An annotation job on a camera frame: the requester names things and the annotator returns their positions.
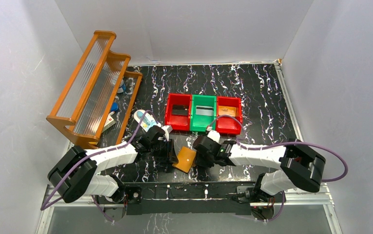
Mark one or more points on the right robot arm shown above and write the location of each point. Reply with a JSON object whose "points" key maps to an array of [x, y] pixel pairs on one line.
{"points": [[295, 163]]}

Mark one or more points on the blue cap container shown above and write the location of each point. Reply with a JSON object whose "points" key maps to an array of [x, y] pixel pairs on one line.
{"points": [[114, 107]]}

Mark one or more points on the black card in red bin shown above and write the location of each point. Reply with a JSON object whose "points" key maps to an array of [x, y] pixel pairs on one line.
{"points": [[180, 110]]}

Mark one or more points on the white card in green bin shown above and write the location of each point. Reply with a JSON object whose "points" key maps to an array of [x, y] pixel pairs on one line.
{"points": [[204, 111]]}

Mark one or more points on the red plastic bin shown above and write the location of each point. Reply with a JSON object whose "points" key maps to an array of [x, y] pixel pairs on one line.
{"points": [[226, 124], [178, 123]]}

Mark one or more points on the red plastic bin right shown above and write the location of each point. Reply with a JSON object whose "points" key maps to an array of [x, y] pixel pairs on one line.
{"points": [[226, 124]]}

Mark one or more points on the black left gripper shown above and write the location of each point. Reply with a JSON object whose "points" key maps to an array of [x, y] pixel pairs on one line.
{"points": [[166, 152]]}

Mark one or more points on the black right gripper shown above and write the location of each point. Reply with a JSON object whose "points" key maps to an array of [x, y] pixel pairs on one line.
{"points": [[199, 160]]}

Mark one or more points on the aluminium frame rail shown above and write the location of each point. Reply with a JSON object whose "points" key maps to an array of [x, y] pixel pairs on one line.
{"points": [[267, 118]]}

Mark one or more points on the red plastic bin left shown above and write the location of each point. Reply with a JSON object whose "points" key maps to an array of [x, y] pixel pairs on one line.
{"points": [[178, 123]]}

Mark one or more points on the white blue tube package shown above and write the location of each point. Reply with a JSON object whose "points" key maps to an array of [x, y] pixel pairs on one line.
{"points": [[146, 120]]}

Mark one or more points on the white green small box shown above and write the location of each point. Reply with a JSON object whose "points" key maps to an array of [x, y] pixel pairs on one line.
{"points": [[110, 121]]}

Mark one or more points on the blue white bottle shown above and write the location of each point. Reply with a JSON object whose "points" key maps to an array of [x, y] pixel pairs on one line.
{"points": [[121, 84]]}

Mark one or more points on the orange wooden shelf rack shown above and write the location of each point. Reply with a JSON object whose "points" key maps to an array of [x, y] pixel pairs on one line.
{"points": [[85, 102]]}

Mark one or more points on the orange leather card holder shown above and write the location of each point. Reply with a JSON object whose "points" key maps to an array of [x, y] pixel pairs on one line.
{"points": [[186, 158]]}

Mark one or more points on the green plastic bin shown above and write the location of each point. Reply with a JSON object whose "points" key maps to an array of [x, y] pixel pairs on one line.
{"points": [[200, 123]]}

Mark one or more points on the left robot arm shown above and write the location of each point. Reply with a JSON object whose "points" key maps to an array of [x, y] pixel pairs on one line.
{"points": [[78, 172]]}

